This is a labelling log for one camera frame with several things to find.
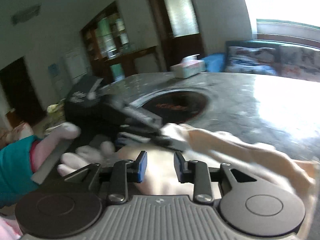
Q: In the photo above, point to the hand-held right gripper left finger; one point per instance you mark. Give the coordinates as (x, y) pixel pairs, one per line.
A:
(142, 166)

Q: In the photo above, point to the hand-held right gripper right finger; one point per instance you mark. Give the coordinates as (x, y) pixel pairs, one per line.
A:
(178, 166)

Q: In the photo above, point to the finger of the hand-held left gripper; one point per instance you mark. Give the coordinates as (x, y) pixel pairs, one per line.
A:
(142, 116)
(160, 137)

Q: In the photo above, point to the cream shirt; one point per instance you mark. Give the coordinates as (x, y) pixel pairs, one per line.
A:
(225, 150)

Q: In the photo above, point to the person's left forearm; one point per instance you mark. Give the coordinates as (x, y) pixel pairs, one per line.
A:
(15, 167)

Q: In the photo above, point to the person's left hand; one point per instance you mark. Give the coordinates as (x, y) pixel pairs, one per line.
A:
(68, 130)

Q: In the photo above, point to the round black induction hob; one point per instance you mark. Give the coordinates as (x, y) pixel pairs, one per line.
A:
(175, 107)

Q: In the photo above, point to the yellow green floral cloth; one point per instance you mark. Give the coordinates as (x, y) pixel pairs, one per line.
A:
(56, 108)

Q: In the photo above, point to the white refrigerator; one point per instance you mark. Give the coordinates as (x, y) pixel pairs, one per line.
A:
(75, 62)

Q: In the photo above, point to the dark wooden cabinet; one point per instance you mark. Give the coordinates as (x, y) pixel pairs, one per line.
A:
(92, 45)

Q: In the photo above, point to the pastel tissue box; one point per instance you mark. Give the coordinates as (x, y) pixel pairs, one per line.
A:
(187, 67)

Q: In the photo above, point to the dark wooden frosted glass door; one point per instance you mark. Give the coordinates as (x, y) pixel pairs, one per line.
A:
(170, 47)

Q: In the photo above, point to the blue cushion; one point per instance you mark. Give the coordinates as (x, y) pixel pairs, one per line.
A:
(215, 62)

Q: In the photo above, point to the blue butterfly print pillow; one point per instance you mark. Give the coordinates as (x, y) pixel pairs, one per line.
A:
(250, 60)

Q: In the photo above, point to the dark blue sofa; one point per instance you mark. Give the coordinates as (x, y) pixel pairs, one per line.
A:
(250, 43)

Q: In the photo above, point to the person's pink clothing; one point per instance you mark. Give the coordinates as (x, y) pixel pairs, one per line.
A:
(7, 230)

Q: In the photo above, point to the orange butterfly print pillow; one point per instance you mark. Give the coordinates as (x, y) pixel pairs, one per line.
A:
(300, 62)

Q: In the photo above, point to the window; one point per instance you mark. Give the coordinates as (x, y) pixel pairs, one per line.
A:
(275, 0)

